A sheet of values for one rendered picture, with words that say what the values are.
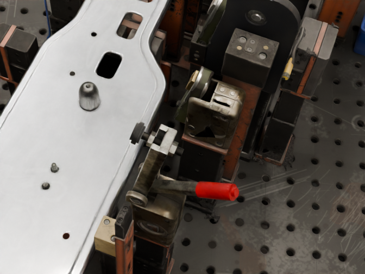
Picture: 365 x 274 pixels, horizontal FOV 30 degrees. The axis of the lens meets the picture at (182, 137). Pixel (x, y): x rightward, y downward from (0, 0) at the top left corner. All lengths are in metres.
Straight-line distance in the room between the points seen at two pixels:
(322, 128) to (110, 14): 0.53
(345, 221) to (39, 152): 0.63
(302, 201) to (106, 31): 0.52
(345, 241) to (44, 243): 0.62
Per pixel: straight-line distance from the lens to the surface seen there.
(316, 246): 1.35
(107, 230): 0.92
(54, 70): 1.12
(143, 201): 0.93
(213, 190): 0.87
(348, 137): 1.46
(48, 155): 1.04
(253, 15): 1.01
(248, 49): 1.01
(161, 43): 1.16
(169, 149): 0.81
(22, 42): 1.17
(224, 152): 1.10
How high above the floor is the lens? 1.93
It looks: 62 degrees down
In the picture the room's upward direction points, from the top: 9 degrees clockwise
